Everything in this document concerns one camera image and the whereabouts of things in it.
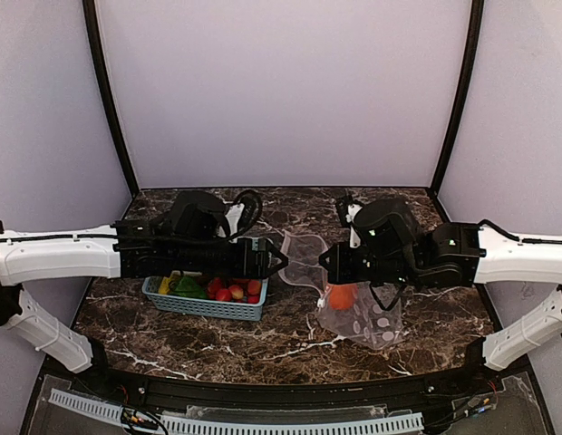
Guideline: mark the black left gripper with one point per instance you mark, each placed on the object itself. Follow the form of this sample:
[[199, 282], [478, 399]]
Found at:
[[261, 257]]

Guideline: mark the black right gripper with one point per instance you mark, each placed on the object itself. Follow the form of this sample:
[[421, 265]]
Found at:
[[343, 264]]

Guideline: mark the orange toy fruit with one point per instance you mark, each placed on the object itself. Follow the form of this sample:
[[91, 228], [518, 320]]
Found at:
[[342, 297]]

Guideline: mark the red toy lychee bunch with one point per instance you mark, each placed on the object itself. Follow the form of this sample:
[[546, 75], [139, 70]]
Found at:
[[246, 291]]

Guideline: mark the clear zip top bag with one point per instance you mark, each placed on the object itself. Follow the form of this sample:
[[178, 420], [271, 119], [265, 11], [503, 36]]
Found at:
[[370, 316]]

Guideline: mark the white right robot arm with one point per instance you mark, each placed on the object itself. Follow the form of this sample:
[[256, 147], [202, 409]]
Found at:
[[387, 245]]

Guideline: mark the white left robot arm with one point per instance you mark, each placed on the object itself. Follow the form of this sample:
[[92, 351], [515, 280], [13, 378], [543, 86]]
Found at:
[[198, 234]]

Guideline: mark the light blue plastic basket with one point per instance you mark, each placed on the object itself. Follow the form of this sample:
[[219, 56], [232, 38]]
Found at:
[[204, 307]]

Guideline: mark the green toy bell pepper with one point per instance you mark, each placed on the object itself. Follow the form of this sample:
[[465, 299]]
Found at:
[[189, 288]]

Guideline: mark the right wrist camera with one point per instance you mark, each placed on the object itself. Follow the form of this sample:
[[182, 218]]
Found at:
[[347, 207]]

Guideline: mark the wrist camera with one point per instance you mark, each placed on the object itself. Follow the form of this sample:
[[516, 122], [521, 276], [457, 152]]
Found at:
[[241, 215], [347, 207]]

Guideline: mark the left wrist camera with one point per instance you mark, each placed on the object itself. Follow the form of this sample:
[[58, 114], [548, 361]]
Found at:
[[241, 215]]

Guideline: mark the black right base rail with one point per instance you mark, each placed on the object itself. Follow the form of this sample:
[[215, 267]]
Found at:
[[481, 289]]

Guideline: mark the black front rail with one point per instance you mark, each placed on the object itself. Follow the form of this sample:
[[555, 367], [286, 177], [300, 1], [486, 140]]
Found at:
[[442, 396]]

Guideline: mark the white slotted cable duct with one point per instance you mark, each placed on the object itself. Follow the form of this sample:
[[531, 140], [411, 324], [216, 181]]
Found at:
[[211, 420]]

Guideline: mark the black right corner frame post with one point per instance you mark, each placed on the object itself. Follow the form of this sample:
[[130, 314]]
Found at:
[[460, 97]]

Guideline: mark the black corner frame post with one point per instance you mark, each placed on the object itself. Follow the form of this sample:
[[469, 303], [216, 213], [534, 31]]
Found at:
[[460, 97], [108, 103]]

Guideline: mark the black left corner frame post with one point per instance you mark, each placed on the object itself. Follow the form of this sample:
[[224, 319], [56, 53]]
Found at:
[[108, 103]]

